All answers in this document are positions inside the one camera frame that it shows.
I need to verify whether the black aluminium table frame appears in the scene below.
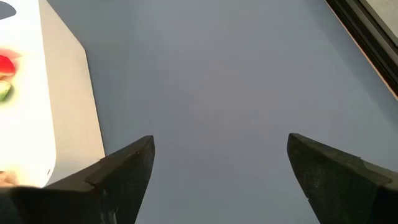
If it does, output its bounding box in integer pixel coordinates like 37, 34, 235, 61
325, 0, 398, 100

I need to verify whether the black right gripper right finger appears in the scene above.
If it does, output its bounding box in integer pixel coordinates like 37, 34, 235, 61
287, 133, 398, 224

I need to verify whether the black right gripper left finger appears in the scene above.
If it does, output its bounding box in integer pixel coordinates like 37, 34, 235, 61
9, 135, 155, 224

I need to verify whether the small green vegetable piece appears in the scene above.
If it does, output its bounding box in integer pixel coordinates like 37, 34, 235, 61
0, 79, 13, 102

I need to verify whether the small red vegetable piece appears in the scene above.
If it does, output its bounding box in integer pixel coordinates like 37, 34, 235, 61
0, 54, 17, 77

